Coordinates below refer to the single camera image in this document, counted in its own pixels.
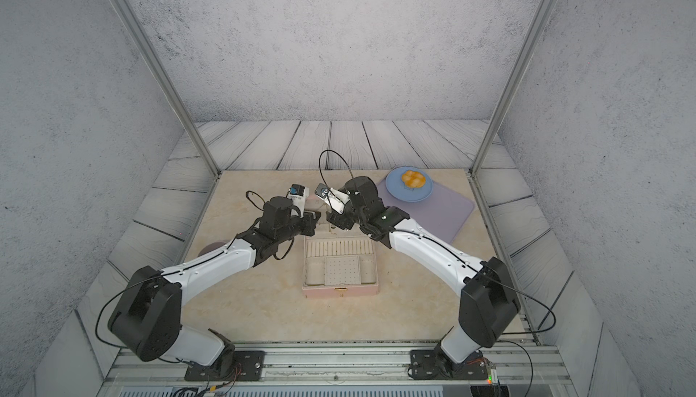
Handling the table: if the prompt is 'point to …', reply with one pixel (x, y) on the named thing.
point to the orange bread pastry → (413, 179)
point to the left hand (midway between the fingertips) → (324, 214)
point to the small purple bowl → (210, 246)
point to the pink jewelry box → (336, 266)
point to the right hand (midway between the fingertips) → (337, 198)
